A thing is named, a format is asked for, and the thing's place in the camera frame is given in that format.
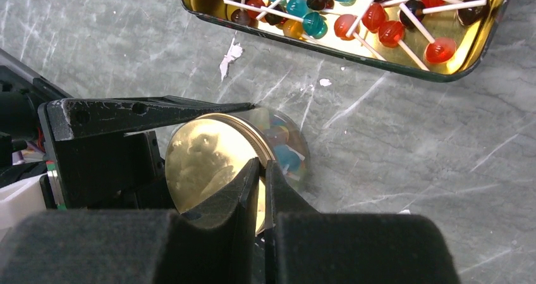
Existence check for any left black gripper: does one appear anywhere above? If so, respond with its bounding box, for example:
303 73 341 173
38 96 255 209

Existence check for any clear glass jar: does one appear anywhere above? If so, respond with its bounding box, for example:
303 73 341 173
234 106 310 192

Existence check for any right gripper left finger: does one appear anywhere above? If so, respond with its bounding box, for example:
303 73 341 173
1 158 260 283

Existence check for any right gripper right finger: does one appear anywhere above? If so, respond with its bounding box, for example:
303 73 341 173
264 161 460 283

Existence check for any gold square candy tin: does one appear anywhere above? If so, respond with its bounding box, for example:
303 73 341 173
181 0 509 82

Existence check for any gold round jar lid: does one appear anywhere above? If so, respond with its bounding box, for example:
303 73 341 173
164 113 276 213

